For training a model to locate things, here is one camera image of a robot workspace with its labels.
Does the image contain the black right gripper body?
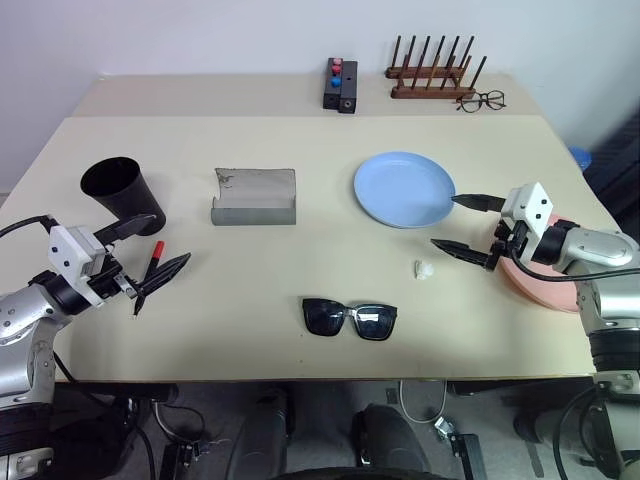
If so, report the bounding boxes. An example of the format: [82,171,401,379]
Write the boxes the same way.
[485,217,535,272]

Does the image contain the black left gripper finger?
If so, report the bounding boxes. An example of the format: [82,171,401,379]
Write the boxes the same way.
[94,213,161,247]
[131,252,193,307]

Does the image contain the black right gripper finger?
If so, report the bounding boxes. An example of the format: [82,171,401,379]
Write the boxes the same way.
[430,237,495,272]
[451,192,509,212]

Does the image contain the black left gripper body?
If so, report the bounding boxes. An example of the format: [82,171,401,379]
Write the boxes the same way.
[87,254,142,307]

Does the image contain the black marker with red cap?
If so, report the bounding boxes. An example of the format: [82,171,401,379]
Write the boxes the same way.
[130,240,167,317]

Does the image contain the grey felt glasses case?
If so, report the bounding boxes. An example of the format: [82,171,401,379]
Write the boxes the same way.
[209,167,299,227]

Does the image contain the black sunglasses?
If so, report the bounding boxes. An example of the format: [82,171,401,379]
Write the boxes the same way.
[301,297,400,343]

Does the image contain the black plastic cup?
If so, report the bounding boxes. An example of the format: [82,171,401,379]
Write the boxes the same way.
[79,156,167,236]

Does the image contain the pink plate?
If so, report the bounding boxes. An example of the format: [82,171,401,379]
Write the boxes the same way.
[499,214,584,315]

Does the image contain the light blue plate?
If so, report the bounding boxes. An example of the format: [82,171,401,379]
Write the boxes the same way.
[353,151,458,230]

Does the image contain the brown-framed clear eyeglasses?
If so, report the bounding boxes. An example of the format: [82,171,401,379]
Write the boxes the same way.
[455,90,507,114]

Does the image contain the blue round container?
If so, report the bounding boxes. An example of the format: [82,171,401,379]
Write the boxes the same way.
[569,145,594,171]

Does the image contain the brown wooden peg rack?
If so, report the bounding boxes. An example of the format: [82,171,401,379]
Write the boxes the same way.
[384,33,489,100]

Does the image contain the dark wooden furniture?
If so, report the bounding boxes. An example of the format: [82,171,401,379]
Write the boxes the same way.
[582,107,640,231]

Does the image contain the plain black box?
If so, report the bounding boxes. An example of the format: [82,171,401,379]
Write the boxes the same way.
[337,60,360,116]

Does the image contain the black box with buttons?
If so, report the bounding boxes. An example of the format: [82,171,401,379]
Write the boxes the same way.
[322,57,346,110]

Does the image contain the dark rounded shape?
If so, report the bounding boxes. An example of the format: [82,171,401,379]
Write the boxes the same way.
[352,403,431,471]

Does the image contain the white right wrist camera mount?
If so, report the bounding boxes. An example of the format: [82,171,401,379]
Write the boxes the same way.
[499,182,556,264]

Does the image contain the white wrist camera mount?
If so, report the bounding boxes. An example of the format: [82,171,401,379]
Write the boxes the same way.
[47,224,121,307]
[499,182,556,264]

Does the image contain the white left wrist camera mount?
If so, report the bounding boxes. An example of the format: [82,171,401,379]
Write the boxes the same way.
[47,224,121,307]

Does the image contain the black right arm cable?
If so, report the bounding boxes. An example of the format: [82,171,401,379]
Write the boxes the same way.
[510,247,640,286]

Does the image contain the black table frame bar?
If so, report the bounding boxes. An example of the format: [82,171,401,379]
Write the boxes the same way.
[447,377,596,397]
[54,382,179,402]

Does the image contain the white floor cable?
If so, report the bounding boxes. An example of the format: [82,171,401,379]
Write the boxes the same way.
[399,380,449,424]

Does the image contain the black metal floor bracket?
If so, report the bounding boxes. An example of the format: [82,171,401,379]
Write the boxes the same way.
[449,432,489,480]

